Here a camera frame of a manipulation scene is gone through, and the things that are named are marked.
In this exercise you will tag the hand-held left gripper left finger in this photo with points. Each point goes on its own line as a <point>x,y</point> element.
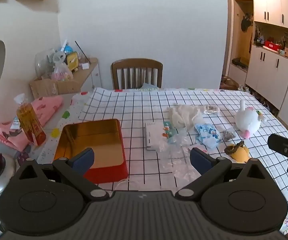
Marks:
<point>84,158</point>

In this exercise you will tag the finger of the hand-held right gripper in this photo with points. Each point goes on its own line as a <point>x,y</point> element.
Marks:
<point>278,143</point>

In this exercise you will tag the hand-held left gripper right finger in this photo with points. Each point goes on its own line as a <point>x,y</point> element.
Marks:
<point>200,160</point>

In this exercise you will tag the red tin box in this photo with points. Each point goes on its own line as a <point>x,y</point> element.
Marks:
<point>91,140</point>

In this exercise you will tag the clear plastic bag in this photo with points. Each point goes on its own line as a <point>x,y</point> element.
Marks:
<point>176,142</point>

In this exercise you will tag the brown hair scrunchie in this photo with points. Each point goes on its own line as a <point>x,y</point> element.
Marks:
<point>231,148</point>

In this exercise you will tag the tea bag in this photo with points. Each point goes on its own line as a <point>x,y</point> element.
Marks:
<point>229,135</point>

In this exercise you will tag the yellow plush toy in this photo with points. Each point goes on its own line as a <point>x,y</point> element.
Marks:
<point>241,155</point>

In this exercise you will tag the white mesh bag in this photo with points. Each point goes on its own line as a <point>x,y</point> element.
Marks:
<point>181,115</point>

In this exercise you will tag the small clear packet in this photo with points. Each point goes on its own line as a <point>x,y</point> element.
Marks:
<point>211,109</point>

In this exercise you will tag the white plush toy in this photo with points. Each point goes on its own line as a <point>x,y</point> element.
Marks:
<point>247,120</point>

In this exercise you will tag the white illustrated box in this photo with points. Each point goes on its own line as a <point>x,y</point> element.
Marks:
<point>152,135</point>

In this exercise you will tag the amber tea bottle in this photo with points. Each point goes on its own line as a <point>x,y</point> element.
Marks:
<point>30,122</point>

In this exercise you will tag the pink folded cloth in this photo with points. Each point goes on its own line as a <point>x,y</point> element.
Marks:
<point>46,105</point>

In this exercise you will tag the wooden side cabinet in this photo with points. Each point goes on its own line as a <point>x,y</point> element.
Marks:
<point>94,80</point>

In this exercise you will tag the cardboard box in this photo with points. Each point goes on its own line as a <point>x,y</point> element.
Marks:
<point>46,87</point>

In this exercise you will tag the plastic bag of candy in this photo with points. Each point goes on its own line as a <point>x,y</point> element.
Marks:
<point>61,73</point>

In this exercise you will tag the light blue cloth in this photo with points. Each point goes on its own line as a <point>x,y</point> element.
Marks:
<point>149,86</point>

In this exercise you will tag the small white box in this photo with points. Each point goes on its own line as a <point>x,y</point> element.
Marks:
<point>85,66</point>

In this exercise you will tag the red storage box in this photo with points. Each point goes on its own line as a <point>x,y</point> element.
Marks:
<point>272,45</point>

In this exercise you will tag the yellow tissue box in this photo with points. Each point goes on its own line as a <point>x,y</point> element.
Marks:
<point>72,60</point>

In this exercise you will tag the glass vase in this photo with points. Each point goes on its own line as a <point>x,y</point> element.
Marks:
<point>40,62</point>

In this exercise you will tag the black stick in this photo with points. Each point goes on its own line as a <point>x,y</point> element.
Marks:
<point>82,52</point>

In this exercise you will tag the wooden chair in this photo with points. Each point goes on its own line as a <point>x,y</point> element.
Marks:
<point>136,63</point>

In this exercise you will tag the blue globe ball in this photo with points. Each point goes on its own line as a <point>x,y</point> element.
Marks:
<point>68,48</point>

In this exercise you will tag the white tube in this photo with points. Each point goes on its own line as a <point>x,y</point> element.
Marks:
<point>64,45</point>

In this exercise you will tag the dark hanging bag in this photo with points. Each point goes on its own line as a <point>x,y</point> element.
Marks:
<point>247,22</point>

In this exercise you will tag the white wall cupboard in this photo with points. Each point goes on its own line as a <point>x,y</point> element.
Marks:
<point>266,0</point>

